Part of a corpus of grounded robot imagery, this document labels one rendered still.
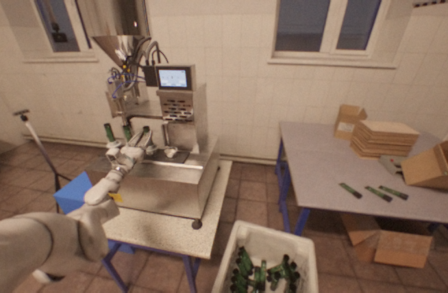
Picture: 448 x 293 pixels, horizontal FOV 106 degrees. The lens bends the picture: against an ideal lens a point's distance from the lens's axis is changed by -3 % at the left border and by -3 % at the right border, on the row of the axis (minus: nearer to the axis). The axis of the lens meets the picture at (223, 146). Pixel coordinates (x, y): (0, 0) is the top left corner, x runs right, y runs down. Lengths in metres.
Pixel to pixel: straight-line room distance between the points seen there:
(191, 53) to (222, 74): 0.43
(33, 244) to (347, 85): 2.46
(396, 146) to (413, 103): 1.04
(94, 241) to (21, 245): 0.16
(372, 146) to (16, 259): 1.81
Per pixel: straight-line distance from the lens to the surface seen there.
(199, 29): 2.29
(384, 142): 1.81
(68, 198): 1.71
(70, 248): 0.40
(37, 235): 0.32
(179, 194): 0.87
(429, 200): 1.65
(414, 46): 2.65
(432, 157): 1.56
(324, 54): 2.71
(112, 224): 1.13
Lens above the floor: 1.54
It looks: 30 degrees down
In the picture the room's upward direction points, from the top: straight up
